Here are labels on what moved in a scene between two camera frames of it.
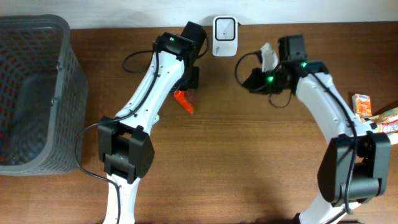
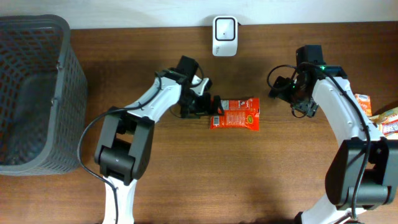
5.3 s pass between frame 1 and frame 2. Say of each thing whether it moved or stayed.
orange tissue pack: stayed
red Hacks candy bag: moved
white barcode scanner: stayed
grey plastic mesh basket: stayed
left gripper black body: moved
